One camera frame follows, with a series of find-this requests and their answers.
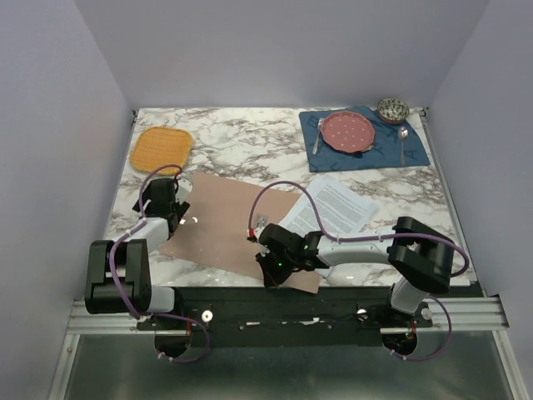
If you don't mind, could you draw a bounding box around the pink folder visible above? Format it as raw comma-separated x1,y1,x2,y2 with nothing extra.
157,172,321,295

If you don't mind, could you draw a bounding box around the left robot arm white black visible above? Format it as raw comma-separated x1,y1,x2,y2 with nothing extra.
84,178,192,329

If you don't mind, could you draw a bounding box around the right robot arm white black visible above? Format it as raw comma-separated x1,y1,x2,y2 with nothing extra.
250,217,459,327

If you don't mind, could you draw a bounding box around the metal folder clip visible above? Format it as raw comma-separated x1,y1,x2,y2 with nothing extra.
254,213,268,229

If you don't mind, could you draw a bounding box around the orange woven mat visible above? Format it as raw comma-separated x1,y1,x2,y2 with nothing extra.
129,127,193,173

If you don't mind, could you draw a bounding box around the printed paper stack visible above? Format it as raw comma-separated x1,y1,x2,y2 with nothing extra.
279,175,378,237

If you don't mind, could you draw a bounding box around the silver fork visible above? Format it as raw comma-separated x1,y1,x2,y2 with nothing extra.
312,118,324,155

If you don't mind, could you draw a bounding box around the pink dotted plate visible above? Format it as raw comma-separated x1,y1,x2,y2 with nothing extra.
320,111,376,154

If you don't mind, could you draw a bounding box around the blue cloth placemat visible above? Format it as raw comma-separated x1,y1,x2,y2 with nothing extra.
298,106,431,173

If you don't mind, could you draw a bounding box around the silver spoon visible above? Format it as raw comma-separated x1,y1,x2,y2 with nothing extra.
397,126,408,166

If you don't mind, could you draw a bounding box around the floral patterned bowl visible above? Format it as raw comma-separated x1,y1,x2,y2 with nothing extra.
376,97,411,125

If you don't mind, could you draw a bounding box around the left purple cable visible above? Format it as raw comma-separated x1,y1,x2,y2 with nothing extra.
108,164,212,363

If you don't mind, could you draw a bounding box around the purple cable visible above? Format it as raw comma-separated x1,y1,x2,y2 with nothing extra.
247,180,471,278
108,164,212,363

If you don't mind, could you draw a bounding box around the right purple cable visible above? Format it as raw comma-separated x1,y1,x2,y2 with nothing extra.
247,180,471,278

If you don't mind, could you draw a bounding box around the black mounting base plate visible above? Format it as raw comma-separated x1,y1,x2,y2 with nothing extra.
137,287,432,348

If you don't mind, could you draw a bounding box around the aluminium rail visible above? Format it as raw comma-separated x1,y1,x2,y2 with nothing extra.
67,297,509,335

